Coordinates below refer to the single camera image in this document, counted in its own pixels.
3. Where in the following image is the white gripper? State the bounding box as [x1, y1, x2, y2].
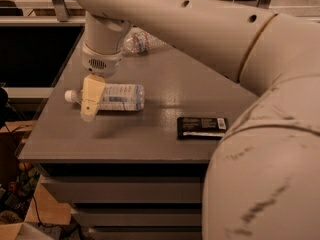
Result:
[80, 41, 123, 122]

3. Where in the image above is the blue label water bottle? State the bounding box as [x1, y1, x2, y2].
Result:
[64, 83, 146, 112]

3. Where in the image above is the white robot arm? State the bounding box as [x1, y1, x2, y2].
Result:
[76, 0, 320, 240]

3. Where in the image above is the clear crushed water bottle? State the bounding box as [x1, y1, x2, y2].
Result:
[124, 28, 166, 55]

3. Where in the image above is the grey drawer cabinet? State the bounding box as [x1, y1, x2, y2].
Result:
[20, 47, 256, 240]

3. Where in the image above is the black snack bar wrapper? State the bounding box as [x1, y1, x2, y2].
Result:
[177, 117, 229, 139]

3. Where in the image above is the cardboard box left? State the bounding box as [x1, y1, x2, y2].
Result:
[0, 121, 71, 240]

